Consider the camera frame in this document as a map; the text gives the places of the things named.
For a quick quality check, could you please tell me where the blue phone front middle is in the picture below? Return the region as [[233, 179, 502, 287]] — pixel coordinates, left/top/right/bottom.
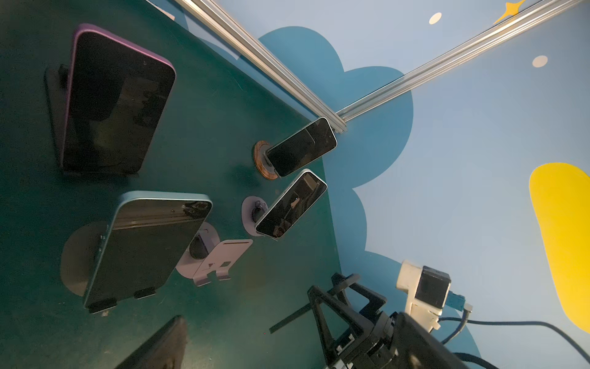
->
[[83, 191, 213, 314]]

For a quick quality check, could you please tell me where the white phone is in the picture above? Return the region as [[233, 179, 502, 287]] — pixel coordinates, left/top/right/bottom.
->
[[254, 169, 327, 240]]

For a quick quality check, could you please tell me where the grey round stand right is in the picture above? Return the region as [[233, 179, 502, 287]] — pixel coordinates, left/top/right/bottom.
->
[[241, 196, 268, 237]]

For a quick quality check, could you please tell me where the grey round stand blue phone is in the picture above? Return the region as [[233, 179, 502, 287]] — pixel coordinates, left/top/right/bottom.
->
[[60, 221, 108, 297]]

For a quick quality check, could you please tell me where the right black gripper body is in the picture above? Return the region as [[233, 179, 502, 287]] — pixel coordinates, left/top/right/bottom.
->
[[307, 273, 395, 368]]

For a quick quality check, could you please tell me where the purple phone back middle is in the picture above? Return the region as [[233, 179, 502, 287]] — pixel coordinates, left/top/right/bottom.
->
[[58, 23, 177, 175]]

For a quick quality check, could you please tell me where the black phone wooden stand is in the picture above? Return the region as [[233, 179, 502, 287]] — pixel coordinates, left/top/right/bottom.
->
[[264, 117, 337, 178]]

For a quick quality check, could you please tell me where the grey phone stand emptied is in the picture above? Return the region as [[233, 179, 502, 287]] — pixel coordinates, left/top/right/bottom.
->
[[176, 222, 253, 287]]

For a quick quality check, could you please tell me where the wooden round phone stand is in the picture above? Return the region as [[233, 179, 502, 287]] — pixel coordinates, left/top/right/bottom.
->
[[253, 140, 279, 181]]

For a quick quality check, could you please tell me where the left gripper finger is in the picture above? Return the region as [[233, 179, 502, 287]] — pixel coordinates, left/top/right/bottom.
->
[[116, 315, 187, 369]]

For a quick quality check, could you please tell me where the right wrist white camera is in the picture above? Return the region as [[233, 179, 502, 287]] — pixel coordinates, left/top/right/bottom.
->
[[396, 261, 473, 342]]

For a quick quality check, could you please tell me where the back horizontal aluminium bar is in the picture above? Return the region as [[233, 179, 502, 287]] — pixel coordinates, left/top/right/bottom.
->
[[178, 0, 347, 133]]

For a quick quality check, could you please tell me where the black stand purple phone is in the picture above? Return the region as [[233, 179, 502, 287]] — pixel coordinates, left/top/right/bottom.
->
[[44, 64, 142, 175]]

